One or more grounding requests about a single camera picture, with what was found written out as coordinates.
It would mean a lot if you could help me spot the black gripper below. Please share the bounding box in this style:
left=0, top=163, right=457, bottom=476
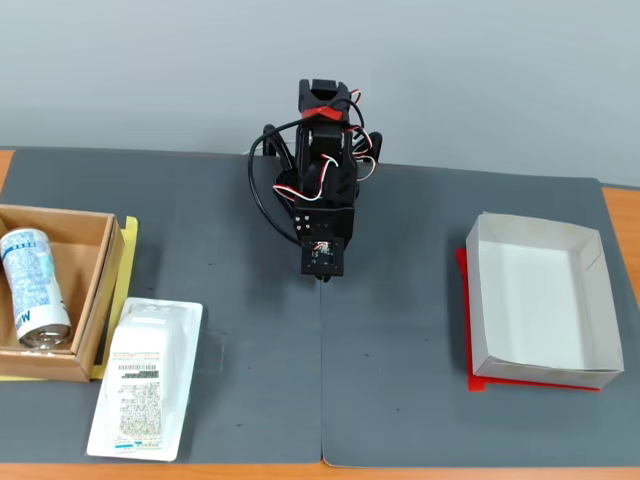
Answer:
left=293, top=202, right=357, bottom=285

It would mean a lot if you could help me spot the white blue drink can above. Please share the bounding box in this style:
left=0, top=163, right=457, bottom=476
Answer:
left=0, top=228, right=72, bottom=349

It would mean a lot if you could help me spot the white paper box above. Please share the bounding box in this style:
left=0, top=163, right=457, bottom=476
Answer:
left=465, top=213, right=625, bottom=391

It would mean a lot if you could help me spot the brown cardboard box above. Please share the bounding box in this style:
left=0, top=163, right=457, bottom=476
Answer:
left=0, top=203, right=126, bottom=384

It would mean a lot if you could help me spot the grey table mat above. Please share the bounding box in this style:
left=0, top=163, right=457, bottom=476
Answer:
left=0, top=147, right=324, bottom=466
left=318, top=162, right=640, bottom=470

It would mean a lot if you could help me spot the red tape strip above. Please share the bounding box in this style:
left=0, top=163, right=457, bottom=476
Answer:
left=303, top=103, right=346, bottom=122

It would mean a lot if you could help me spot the red paper sheet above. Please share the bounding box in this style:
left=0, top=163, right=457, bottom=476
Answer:
left=454, top=248, right=601, bottom=395

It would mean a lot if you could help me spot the yellow paper sheet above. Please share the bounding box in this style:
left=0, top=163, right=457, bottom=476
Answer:
left=0, top=215, right=141, bottom=382

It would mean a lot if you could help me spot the white blister package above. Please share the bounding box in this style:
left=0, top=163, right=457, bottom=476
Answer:
left=86, top=297, right=205, bottom=464

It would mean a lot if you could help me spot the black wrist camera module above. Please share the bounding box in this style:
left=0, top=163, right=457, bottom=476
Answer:
left=300, top=236, right=346, bottom=278

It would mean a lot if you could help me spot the red white servo wire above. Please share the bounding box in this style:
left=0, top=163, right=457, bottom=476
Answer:
left=273, top=153, right=337, bottom=202

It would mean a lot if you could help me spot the black camera cable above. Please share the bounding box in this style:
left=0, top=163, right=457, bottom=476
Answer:
left=246, top=97, right=364, bottom=247

